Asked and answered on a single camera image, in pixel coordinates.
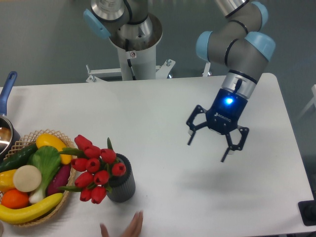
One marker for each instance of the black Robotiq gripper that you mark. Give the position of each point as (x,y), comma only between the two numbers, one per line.
(225,113)

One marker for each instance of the red tulip bouquet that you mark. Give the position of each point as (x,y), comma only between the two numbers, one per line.
(96,166)

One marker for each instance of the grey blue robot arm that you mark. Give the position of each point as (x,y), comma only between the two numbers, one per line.
(240,46)

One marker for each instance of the dark grey ribbed vase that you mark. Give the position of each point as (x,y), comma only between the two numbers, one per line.
(123,187)

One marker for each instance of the bare human hand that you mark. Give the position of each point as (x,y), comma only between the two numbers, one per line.
(132,230)

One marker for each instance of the black device at edge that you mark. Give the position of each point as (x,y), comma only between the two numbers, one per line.
(308,212)

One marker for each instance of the purple sweet potato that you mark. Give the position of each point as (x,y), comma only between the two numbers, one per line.
(60,179)

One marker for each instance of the green bok choy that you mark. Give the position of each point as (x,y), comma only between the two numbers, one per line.
(47,160)

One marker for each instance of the yellow squash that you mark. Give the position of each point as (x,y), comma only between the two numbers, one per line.
(46,139)

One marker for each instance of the woven wicker basket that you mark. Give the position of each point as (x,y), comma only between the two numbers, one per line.
(29,140)

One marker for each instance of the beige round disc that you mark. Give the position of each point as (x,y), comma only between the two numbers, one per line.
(27,178)

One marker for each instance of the green cucumber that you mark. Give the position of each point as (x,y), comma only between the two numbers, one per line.
(18,159)

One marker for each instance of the orange fruit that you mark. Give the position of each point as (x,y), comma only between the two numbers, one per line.
(15,199)

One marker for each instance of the yellow bell pepper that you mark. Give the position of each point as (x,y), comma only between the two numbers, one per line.
(6,181)

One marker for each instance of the yellow banana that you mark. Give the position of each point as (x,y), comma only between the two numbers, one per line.
(37,211)

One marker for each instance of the white frame at right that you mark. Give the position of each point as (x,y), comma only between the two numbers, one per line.
(310,107)

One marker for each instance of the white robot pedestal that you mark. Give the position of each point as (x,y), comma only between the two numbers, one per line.
(136,47)

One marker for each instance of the blue handled saucepan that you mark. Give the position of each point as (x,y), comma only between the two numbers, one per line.
(8,134)

